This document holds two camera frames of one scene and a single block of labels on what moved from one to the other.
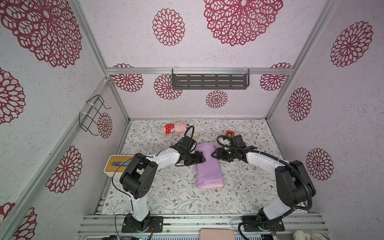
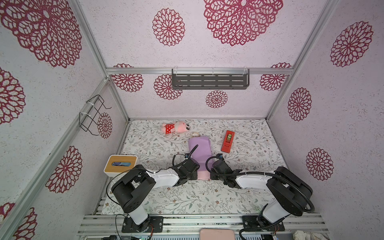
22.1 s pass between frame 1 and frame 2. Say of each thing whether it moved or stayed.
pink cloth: moved
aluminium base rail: stayed
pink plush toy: stayed
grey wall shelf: stayed
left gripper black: moved
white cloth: stayed
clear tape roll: stayed
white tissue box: stayed
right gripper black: moved
